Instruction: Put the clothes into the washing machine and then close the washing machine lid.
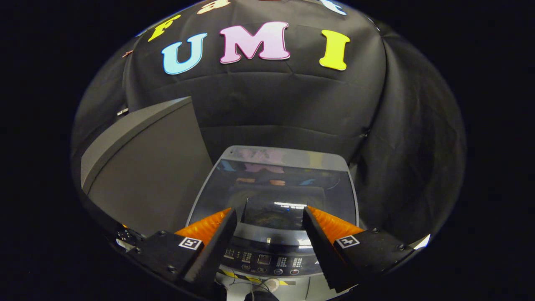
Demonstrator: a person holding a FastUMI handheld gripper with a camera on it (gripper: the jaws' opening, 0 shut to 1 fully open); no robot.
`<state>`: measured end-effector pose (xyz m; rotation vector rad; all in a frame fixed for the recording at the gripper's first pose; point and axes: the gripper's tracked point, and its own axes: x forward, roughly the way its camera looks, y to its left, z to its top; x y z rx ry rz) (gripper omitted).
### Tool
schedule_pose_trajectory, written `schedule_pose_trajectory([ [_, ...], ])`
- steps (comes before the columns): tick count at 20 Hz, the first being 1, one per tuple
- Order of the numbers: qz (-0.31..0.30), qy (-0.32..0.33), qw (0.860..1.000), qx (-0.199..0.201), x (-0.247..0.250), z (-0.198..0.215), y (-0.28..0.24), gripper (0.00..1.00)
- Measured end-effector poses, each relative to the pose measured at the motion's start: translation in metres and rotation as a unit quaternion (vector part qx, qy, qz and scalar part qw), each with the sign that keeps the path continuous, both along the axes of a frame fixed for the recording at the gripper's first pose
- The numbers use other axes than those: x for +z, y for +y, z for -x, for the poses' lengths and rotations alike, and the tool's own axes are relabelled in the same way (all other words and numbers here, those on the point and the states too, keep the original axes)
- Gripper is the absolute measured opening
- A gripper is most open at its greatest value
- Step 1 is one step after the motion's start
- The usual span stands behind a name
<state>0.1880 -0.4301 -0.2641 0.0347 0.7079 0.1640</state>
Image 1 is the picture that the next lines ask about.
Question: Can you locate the grey washing machine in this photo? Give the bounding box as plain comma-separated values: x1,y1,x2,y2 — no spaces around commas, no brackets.
186,145,360,301

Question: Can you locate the yellow black striped tape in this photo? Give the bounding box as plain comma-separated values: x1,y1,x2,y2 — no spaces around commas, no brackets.
218,269,295,286

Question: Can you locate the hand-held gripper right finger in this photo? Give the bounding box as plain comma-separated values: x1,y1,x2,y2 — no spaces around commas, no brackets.
303,205,415,292

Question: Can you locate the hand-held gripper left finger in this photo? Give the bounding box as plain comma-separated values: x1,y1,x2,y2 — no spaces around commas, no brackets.
125,208,238,298

